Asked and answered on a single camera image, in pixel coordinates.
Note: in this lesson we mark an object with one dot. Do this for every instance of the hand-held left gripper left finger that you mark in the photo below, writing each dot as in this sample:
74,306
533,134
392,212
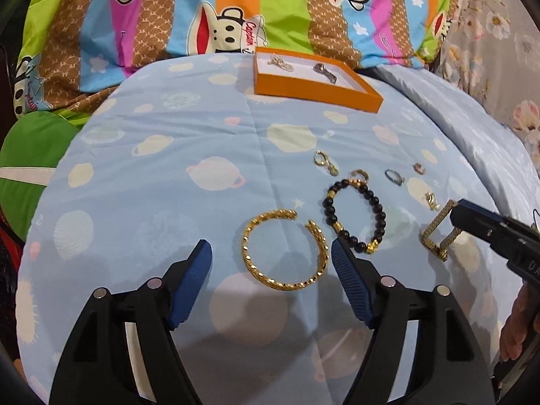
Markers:
190,287

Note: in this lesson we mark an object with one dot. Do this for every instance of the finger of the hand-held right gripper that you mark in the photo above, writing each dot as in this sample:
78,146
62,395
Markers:
476,230
485,214

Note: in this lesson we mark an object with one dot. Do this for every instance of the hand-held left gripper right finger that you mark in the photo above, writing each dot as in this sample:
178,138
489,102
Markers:
352,279

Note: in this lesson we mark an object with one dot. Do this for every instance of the small gold earring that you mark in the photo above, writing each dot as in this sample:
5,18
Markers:
430,200

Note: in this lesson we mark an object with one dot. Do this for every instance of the gold twisted bangle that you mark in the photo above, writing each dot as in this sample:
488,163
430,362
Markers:
253,265

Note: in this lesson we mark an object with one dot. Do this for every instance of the gold hoop earring with pendant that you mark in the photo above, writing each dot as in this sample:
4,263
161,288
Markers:
319,158

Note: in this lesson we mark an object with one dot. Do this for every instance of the orange jewelry box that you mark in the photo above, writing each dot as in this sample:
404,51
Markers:
320,95

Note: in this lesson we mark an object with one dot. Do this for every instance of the person's right hand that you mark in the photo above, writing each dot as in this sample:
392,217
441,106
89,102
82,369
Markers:
517,329

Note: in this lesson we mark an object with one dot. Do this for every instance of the pale blue pillow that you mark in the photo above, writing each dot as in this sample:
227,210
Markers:
455,109

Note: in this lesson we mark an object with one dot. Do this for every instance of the floral print cloth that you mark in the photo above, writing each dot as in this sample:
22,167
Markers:
498,42

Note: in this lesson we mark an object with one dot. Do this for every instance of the green pillow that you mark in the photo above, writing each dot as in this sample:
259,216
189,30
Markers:
38,156

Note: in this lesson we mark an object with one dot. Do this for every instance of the colourful striped monkey print blanket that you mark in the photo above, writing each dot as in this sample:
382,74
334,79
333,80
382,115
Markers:
190,8

